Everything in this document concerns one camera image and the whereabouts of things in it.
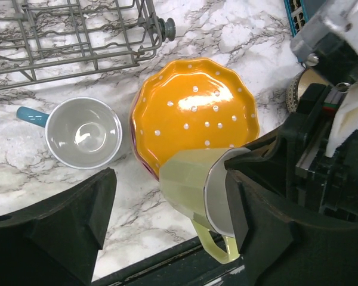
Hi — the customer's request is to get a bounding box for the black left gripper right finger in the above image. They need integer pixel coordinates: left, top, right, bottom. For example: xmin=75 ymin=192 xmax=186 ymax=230
xmin=226 ymin=170 xmax=358 ymax=285

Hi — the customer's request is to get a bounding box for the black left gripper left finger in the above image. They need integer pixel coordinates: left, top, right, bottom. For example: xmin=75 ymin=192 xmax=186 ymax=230
xmin=0 ymin=168 xmax=117 ymax=285

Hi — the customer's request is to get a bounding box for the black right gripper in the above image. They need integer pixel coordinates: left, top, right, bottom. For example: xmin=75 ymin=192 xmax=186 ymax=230
xmin=223 ymin=29 xmax=358 ymax=223

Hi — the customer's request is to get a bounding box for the pale yellow mug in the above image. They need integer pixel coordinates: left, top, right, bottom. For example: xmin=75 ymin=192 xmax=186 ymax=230
xmin=159 ymin=147 xmax=249 ymax=264

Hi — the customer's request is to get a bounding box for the brown patterned bowl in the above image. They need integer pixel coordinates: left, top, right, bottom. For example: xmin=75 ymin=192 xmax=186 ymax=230
xmin=286 ymin=69 xmax=327 ymax=113

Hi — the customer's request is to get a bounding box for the blue floral mug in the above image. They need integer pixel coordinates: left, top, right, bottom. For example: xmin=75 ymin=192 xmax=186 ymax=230
xmin=16 ymin=97 xmax=123 ymax=170

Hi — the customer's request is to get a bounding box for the orange polka dot plate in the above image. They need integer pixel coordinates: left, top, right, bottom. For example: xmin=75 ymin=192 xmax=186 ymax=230
xmin=129 ymin=58 xmax=260 ymax=179

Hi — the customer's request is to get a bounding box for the blue network switch box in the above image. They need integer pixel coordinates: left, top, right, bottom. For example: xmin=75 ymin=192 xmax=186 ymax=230
xmin=283 ymin=0 xmax=308 ymax=37

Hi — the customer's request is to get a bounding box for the grey wire dish rack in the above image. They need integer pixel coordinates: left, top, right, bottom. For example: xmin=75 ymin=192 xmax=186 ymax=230
xmin=0 ymin=1 xmax=176 ymax=91

